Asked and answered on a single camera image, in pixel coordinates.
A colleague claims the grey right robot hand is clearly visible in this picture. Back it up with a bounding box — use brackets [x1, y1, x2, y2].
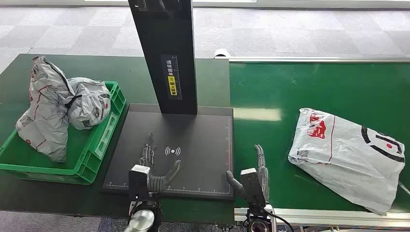
[226, 145, 270, 203]

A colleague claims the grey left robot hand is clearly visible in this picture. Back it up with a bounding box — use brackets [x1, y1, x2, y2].
[140, 132, 182, 194]

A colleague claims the white package with red print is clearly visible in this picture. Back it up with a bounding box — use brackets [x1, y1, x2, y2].
[288, 108, 406, 216]

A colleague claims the green conveyor belt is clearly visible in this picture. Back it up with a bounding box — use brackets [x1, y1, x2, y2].
[229, 61, 410, 214]

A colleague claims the crumpled grey plastic package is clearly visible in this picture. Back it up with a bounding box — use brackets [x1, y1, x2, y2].
[65, 77, 112, 131]

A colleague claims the tall grey plastic package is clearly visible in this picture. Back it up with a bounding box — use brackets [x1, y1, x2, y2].
[15, 56, 76, 163]

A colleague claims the green plastic crate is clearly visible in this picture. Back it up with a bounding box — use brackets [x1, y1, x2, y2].
[0, 81, 127, 186]

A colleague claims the yellow sticker on column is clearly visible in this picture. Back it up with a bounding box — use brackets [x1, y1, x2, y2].
[167, 75, 178, 96]

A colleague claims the black scanner column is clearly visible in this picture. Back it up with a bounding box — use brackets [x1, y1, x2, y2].
[128, 0, 198, 115]

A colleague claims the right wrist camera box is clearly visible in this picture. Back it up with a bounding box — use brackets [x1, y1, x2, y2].
[240, 168, 267, 209]

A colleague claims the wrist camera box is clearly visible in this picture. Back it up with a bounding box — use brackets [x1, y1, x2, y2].
[240, 168, 267, 209]
[129, 165, 150, 202]

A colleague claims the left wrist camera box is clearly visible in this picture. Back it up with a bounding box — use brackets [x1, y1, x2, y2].
[129, 165, 150, 202]

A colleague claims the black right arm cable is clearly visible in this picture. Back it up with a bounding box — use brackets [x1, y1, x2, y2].
[263, 207, 295, 232]

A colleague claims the black scanner base plate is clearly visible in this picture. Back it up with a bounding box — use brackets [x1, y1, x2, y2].
[101, 103, 235, 202]

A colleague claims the aluminium conveyor side rail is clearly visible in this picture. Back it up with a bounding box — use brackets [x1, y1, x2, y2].
[214, 56, 410, 63]
[234, 207, 410, 228]

